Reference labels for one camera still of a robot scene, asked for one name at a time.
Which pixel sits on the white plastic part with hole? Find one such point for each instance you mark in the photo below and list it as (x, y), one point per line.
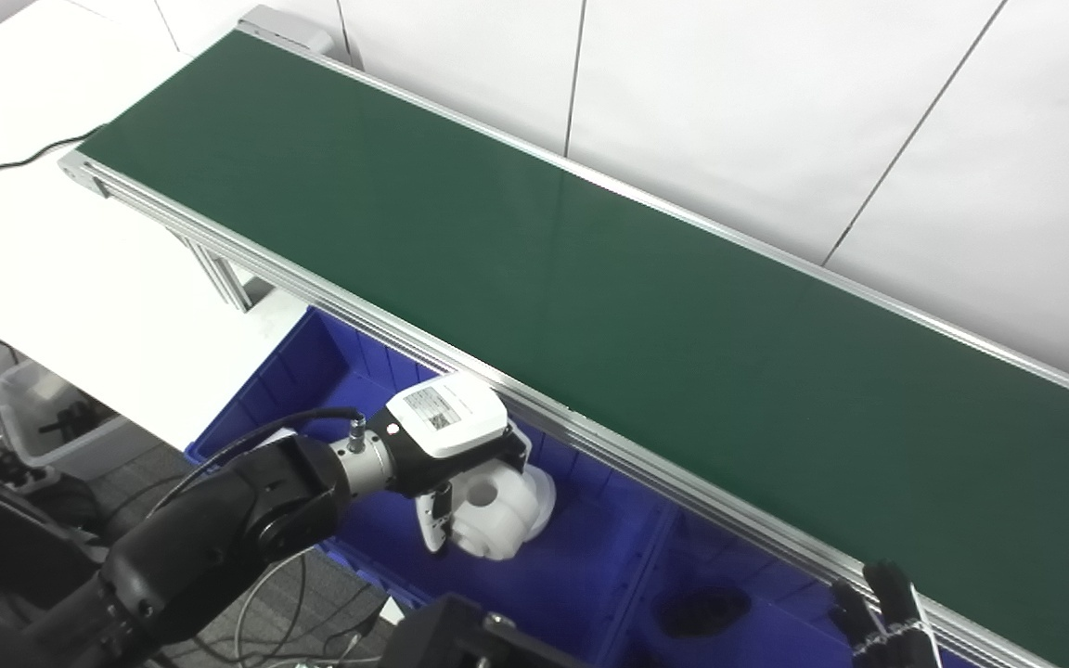
(507, 520)

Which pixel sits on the clear plastic storage box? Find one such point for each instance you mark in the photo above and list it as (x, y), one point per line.
(33, 422)

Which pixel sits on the blue bin with black parts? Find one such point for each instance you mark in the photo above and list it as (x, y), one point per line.
(794, 640)

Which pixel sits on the black plastic part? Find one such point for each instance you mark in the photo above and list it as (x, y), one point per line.
(701, 610)

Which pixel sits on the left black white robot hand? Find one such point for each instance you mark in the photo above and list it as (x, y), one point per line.
(446, 417)

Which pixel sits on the black robot torso part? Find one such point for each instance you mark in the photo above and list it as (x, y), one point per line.
(446, 635)

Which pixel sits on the blue bin with white parts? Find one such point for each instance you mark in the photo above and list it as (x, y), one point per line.
(581, 575)

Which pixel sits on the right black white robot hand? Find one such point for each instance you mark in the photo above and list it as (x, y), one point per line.
(882, 612)

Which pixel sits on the green conveyor belt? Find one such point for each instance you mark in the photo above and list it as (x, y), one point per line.
(683, 487)
(590, 306)

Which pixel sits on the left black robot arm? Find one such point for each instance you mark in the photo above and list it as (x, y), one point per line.
(219, 529)

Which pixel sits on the grey conveyor end cover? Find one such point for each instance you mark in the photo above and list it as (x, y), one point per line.
(289, 28)

